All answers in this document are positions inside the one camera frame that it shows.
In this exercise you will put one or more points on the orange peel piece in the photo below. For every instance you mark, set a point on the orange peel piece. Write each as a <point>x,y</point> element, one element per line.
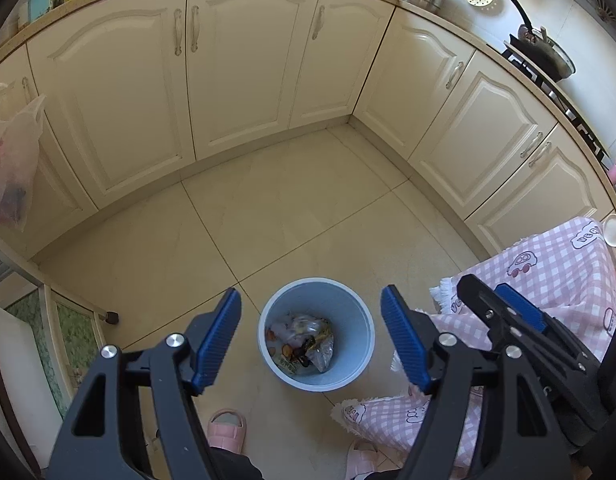
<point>287,348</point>

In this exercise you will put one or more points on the black gas stove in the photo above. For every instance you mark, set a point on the black gas stove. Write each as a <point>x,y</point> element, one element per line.
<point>573,110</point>

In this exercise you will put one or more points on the white cup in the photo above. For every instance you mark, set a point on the white cup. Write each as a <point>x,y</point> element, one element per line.
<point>615,230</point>

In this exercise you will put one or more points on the teal container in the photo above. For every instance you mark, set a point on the teal container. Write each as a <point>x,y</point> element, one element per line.
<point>39,2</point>

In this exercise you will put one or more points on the cream kitchen base cabinets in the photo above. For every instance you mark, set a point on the cream kitchen base cabinets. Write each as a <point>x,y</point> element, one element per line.
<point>237,60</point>

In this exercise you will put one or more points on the crumpled clear plastic wrapper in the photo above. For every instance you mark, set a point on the crumpled clear plastic wrapper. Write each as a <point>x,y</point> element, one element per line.
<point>318,332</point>

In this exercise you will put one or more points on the black frying pan with lid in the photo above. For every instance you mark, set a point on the black frying pan with lid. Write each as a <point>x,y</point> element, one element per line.
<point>543,50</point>

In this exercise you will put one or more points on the blue plastic trash bin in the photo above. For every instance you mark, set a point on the blue plastic trash bin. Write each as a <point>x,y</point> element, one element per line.
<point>288,300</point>

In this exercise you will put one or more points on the cabinet with green glass doors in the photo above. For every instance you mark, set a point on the cabinet with green glass doors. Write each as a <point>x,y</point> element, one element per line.
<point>42,350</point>

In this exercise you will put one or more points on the pink slipper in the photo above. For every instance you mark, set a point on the pink slipper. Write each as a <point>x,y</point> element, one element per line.
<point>363,457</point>
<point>227,427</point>

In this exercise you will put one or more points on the person's dark trouser leg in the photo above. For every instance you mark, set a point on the person's dark trouser leg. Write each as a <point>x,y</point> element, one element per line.
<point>232,467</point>

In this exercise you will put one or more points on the translucent hanging plastic bag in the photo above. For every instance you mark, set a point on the translucent hanging plastic bag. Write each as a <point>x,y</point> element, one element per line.
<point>12,170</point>

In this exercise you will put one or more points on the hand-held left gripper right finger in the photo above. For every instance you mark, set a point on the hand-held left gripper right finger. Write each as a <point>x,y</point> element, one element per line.
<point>405,340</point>

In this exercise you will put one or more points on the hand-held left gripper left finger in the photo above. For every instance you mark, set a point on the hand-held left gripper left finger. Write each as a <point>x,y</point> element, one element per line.
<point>215,340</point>

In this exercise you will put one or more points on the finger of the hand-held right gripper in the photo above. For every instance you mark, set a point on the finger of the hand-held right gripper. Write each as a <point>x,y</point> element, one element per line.
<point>483,300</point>
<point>523,307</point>

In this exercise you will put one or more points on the pink checked tablecloth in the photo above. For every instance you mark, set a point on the pink checked tablecloth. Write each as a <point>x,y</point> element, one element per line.
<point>563,260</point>

